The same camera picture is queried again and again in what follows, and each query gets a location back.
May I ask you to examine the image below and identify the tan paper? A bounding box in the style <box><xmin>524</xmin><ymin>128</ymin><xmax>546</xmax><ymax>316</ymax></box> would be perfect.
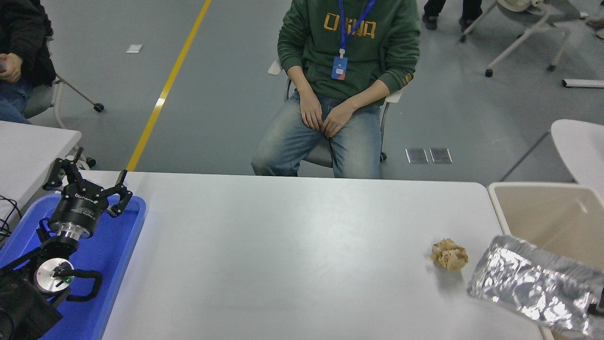
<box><xmin>429</xmin><ymin>238</ymin><xmax>470</xmax><ymax>272</ymax></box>

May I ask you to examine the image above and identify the person's hand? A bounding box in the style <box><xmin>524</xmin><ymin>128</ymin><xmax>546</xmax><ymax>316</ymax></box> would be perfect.
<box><xmin>0</xmin><ymin>53</ymin><xmax>23</xmax><ymax>83</ymax></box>

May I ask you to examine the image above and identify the white wheeled chair frame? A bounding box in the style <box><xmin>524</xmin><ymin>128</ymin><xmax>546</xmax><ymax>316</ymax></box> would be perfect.
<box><xmin>460</xmin><ymin>0</ymin><xmax>571</xmax><ymax>78</ymax></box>

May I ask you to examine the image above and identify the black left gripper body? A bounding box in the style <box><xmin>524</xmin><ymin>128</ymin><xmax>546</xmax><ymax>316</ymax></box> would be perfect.
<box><xmin>49</xmin><ymin>183</ymin><xmax>109</xmax><ymax>234</ymax></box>

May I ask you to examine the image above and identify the blue plastic tray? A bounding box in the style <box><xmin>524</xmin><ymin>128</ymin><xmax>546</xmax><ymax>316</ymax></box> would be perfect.
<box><xmin>0</xmin><ymin>193</ymin><xmax>147</xmax><ymax>340</ymax></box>

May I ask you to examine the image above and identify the white office chair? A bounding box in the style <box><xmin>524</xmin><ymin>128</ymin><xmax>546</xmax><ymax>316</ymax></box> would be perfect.
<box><xmin>268</xmin><ymin>59</ymin><xmax>405</xmax><ymax>168</ymax></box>

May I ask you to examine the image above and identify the white side table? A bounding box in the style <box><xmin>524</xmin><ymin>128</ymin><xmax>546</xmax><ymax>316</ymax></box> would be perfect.
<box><xmin>0</xmin><ymin>119</ymin><xmax>83</xmax><ymax>222</ymax></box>

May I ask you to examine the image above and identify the white round table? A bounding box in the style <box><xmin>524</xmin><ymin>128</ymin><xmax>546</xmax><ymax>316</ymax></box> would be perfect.
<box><xmin>500</xmin><ymin>119</ymin><xmax>604</xmax><ymax>192</ymax></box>

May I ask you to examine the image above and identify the grey wheeled chair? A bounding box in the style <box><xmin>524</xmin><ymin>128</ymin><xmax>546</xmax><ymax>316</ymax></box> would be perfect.
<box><xmin>24</xmin><ymin>35</ymin><xmax>105</xmax><ymax>129</ymax></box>

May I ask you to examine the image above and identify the blue id badge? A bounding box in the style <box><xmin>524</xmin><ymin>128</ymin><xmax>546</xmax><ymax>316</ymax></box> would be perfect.
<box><xmin>331</xmin><ymin>56</ymin><xmax>349</xmax><ymax>81</ymax></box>

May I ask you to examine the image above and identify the white flat bar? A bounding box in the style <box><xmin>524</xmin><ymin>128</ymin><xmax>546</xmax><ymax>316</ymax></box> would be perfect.
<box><xmin>562</xmin><ymin>79</ymin><xmax>604</xmax><ymax>89</ymax></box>

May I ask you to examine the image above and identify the silver foil tray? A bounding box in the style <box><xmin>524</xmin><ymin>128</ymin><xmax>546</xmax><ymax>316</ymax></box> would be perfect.
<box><xmin>467</xmin><ymin>235</ymin><xmax>604</xmax><ymax>338</ymax></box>

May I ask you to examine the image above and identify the large pale bin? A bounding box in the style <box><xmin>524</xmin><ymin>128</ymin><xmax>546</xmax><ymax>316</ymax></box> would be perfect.
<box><xmin>487</xmin><ymin>182</ymin><xmax>604</xmax><ymax>340</ymax></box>

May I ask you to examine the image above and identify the black cable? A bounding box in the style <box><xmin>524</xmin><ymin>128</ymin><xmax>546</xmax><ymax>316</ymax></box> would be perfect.
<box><xmin>0</xmin><ymin>195</ymin><xmax>23</xmax><ymax>246</ymax></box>

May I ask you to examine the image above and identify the person's left hand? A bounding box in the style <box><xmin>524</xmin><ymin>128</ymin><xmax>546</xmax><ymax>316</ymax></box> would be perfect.
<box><xmin>322</xmin><ymin>102</ymin><xmax>359</xmax><ymax>139</ymax></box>

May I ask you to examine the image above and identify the white caster foot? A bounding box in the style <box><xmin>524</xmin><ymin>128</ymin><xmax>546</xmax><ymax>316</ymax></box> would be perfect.
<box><xmin>66</xmin><ymin>153</ymin><xmax>97</xmax><ymax>170</ymax></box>

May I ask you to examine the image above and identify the person's right hand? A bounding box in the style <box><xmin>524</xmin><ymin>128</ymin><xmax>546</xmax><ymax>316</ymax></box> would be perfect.
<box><xmin>300</xmin><ymin>90</ymin><xmax>325</xmax><ymax>131</ymax></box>

